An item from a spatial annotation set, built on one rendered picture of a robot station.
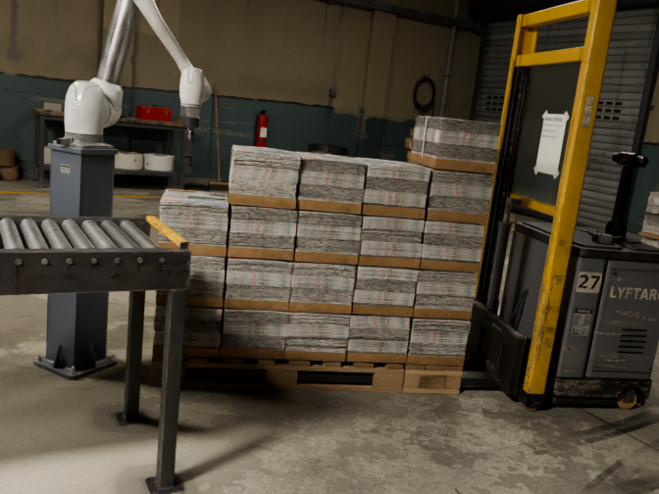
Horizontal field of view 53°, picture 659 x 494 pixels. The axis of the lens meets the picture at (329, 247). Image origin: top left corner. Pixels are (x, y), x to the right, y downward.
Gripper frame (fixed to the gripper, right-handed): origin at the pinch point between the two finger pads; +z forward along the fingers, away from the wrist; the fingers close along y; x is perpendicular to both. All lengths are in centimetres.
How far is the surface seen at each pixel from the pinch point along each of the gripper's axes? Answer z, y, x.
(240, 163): -4.2, -18.6, -21.7
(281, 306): 58, -18, -44
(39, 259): 18, -110, 36
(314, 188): 4, -17, -54
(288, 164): -5.5, -19.3, -41.8
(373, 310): 58, -18, -86
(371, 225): 19, -17, -81
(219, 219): 20.0, -18.6, -14.3
